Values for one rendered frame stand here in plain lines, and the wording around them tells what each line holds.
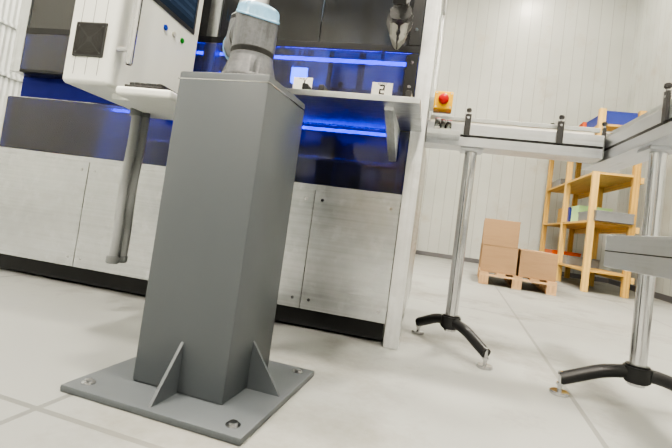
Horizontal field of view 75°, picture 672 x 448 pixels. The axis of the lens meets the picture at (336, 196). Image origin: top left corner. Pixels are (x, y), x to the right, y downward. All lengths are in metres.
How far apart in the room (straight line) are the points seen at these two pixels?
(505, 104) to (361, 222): 7.65
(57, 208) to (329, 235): 1.32
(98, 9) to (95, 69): 0.20
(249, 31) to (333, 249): 0.94
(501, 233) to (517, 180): 4.06
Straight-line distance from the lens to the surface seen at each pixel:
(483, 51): 9.59
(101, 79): 1.67
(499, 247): 5.01
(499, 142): 1.93
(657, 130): 1.67
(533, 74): 9.49
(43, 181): 2.53
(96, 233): 2.31
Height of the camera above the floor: 0.47
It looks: 3 degrees up
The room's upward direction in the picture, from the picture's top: 8 degrees clockwise
